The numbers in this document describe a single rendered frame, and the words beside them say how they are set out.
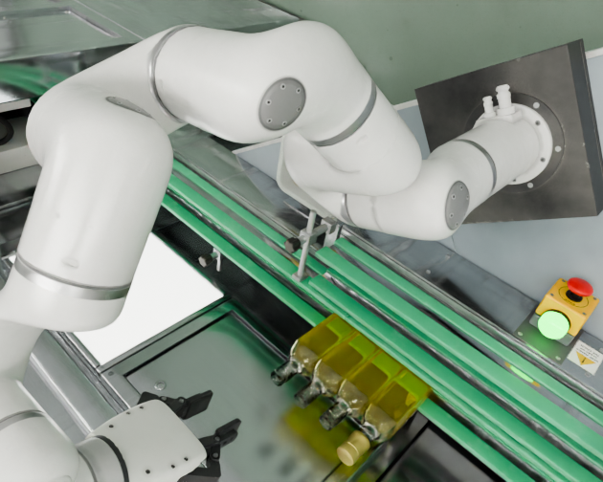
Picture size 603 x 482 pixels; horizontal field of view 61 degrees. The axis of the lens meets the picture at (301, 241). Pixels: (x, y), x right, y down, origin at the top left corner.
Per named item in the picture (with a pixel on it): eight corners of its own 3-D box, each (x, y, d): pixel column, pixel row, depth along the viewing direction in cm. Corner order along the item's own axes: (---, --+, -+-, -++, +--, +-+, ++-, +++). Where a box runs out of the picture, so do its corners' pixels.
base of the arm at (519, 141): (463, 91, 82) (410, 113, 72) (545, 75, 73) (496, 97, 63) (480, 185, 86) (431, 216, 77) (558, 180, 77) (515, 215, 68)
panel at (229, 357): (129, 216, 143) (0, 265, 121) (128, 208, 141) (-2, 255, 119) (390, 440, 101) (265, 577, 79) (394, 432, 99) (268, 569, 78)
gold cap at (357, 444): (355, 445, 85) (339, 462, 83) (350, 427, 84) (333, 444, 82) (372, 451, 83) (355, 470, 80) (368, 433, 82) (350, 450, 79)
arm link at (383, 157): (352, 154, 46) (237, 144, 57) (450, 256, 63) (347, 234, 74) (391, 64, 48) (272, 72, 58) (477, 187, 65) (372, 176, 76)
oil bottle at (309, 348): (351, 312, 110) (281, 364, 96) (357, 294, 107) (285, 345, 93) (371, 328, 107) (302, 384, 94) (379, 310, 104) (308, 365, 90)
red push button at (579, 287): (556, 296, 85) (566, 281, 83) (565, 286, 87) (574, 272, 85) (580, 311, 83) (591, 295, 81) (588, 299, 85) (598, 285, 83)
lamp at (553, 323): (537, 322, 87) (530, 331, 85) (548, 303, 84) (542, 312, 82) (563, 339, 85) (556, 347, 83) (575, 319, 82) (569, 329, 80)
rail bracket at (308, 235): (316, 260, 111) (275, 285, 103) (331, 195, 100) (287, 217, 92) (326, 268, 109) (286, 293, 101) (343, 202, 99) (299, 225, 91)
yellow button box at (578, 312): (543, 303, 93) (527, 322, 88) (563, 273, 89) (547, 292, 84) (581, 326, 90) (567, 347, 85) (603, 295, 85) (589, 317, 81)
